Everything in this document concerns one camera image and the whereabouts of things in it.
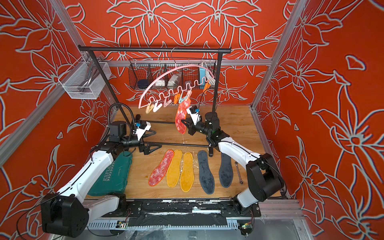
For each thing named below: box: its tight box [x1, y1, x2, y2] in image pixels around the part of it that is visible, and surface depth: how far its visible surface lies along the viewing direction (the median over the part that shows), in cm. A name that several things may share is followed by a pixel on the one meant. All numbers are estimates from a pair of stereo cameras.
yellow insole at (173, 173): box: [166, 149, 183, 188], surface depth 87 cm
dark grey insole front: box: [218, 152, 234, 188], surface depth 87 cm
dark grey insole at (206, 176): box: [197, 150, 215, 195], surface depth 87 cm
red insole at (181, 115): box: [175, 98, 191, 135], surface depth 78 cm
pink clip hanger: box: [138, 50, 216, 114], surface depth 70 cm
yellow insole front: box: [180, 152, 195, 192], surface depth 85 cm
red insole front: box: [148, 149, 175, 187], surface depth 87 cm
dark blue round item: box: [138, 79, 149, 89], surface depth 102 cm
